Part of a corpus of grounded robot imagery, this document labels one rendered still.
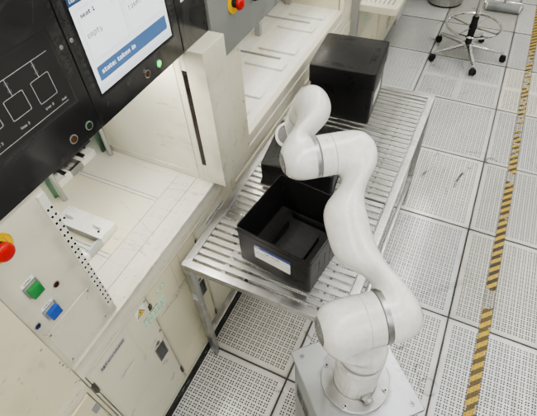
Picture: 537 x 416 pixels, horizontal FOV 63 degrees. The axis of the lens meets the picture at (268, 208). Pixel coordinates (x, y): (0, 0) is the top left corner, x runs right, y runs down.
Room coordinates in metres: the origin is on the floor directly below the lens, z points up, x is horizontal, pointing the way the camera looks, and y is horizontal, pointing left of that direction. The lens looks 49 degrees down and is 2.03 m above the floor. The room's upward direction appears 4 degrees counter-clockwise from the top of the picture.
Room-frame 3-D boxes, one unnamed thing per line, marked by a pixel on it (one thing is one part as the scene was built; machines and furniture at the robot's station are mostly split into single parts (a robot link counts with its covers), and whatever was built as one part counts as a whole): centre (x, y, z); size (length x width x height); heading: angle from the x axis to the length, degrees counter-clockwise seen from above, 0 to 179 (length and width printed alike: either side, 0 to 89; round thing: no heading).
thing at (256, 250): (0.92, -0.08, 0.85); 0.28 x 0.28 x 0.17; 53
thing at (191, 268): (1.30, -0.26, 0.38); 1.30 x 0.60 x 0.76; 151
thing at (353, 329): (0.43, -0.17, 1.07); 0.19 x 0.12 x 0.24; 99
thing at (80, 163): (1.31, 0.81, 0.89); 0.22 x 0.21 x 0.04; 61
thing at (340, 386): (0.44, -0.21, 0.85); 0.19 x 0.19 x 0.18
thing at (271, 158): (1.32, -0.16, 0.83); 0.29 x 0.29 x 0.13; 68
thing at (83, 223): (0.92, 0.66, 0.89); 0.22 x 0.21 x 0.04; 61
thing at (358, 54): (1.74, -0.40, 0.89); 0.29 x 0.29 x 0.25; 65
